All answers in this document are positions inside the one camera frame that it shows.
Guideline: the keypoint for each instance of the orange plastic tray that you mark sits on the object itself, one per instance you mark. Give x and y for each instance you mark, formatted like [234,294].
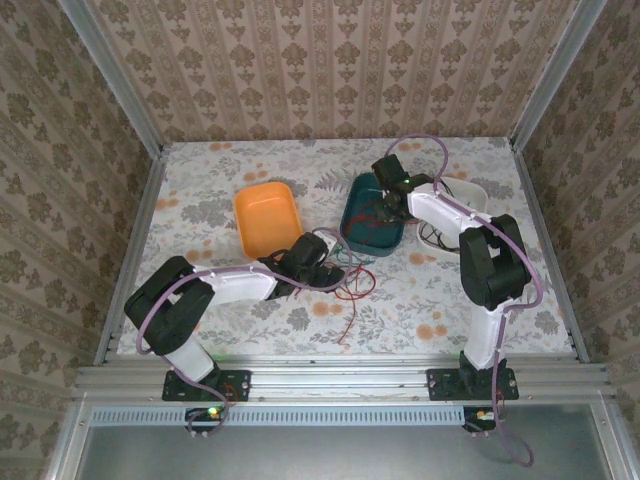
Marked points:
[267,215]

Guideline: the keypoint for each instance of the white plastic tray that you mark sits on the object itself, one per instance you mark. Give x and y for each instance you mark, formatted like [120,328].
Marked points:
[472,192]

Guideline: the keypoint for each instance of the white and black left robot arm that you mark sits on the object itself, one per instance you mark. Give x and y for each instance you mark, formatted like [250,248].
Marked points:
[240,287]

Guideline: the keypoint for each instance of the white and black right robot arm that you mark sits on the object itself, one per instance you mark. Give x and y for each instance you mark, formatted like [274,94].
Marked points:
[490,265]

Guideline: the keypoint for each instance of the teal plastic tray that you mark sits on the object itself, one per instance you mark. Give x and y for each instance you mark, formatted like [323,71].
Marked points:
[360,200]

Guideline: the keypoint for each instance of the floral patterned table cover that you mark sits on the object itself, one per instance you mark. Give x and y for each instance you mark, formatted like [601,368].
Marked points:
[300,330]

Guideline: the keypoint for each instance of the small black controller board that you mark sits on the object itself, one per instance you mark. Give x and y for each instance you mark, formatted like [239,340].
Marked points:
[480,417]
[205,417]

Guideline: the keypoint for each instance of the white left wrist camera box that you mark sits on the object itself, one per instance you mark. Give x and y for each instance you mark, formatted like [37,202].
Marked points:
[330,242]

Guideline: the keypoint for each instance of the aluminium front frame rail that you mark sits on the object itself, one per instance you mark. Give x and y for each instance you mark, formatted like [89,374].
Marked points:
[325,380]

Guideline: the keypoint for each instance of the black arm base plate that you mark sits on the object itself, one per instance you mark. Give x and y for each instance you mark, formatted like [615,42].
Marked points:
[445,385]
[175,385]

